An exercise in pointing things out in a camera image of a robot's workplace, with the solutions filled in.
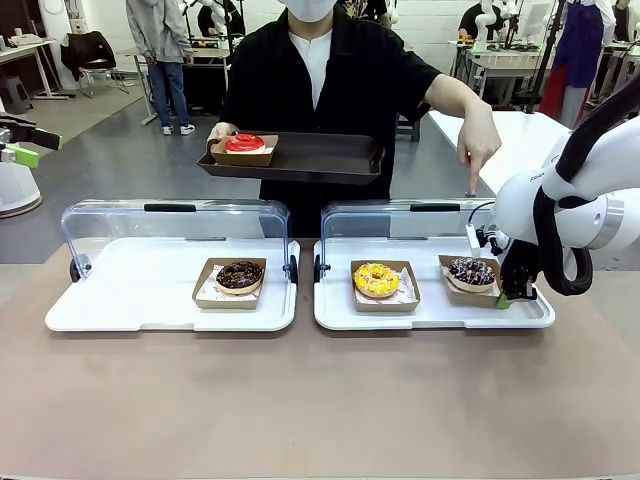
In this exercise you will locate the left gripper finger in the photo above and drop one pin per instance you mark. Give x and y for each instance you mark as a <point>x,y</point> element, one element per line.
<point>30,132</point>
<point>20,156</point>

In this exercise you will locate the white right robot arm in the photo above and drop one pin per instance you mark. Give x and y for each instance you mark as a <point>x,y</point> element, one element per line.
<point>520,210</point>

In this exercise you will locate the yellow glazed donut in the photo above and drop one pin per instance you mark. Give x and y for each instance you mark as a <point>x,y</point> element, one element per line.
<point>412,302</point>

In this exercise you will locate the dark brown serving tray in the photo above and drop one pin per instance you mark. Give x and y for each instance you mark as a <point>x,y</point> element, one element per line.
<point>320,160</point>

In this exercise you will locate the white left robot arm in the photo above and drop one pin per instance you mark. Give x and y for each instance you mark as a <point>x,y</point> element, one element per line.
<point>15,190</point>

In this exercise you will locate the red glazed donut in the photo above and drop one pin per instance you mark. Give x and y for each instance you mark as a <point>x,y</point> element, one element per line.
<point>245,158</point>
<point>245,144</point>

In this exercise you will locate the black tripod pole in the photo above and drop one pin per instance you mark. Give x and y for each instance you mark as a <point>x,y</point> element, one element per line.
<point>547,55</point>

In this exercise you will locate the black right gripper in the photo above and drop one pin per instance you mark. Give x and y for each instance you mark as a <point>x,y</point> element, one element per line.
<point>520,262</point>

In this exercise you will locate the person's right hand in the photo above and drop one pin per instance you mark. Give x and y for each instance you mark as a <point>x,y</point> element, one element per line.
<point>220,135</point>

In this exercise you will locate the seated bystander in black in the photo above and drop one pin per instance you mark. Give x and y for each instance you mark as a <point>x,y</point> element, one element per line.
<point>472,22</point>

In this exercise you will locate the person's black shirt torso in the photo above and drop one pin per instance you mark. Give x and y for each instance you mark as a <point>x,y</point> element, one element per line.
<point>280,75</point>

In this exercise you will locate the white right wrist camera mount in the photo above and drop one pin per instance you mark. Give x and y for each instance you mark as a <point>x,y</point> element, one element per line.
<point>475,239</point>

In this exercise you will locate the person's left hand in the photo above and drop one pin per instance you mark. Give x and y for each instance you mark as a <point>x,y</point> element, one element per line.
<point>477,142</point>

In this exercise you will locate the chocolate glazed donut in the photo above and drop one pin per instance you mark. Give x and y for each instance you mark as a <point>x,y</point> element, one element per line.
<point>202,299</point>

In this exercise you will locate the clear hinged display lid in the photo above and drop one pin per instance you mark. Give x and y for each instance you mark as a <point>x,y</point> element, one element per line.
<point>380,225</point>
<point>225,225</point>

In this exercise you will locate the person's left forearm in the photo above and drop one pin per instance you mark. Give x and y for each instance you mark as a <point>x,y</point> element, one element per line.
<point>455,95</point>

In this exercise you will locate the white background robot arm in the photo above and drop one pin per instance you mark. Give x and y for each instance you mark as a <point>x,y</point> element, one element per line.
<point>485,25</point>

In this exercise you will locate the white side table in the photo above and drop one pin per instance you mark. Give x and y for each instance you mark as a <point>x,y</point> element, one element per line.
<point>530,127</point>

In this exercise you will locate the bystander in grey hoodie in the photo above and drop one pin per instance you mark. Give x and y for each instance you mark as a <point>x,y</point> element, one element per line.
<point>160,35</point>

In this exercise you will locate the chocolate donut purple sprinkles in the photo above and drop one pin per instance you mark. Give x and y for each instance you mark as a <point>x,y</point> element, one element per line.
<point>471,275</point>

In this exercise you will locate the white display tray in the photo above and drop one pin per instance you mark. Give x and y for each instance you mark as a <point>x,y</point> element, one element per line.
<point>430,320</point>
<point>150,300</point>

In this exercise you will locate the grey plastic stool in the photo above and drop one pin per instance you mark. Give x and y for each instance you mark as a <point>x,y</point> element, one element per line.
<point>15,95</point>

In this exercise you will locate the yellow sprinkled donut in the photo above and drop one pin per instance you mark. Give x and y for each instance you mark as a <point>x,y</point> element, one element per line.
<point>376,281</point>

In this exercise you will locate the bystander in purple apron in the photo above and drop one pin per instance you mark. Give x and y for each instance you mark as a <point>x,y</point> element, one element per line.
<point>580,45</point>

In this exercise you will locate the chocolate donut with nuts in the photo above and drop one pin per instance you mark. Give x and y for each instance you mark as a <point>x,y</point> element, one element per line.
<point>240,277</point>

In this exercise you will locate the chair with black jacket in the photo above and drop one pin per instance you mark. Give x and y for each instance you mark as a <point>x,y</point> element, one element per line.
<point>87,52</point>

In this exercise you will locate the grey background workbench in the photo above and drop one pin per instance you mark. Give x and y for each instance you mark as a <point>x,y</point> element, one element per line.
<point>500,65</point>

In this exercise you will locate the chocolate sprinkled donut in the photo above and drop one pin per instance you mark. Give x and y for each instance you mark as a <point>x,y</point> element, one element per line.
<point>470,299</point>

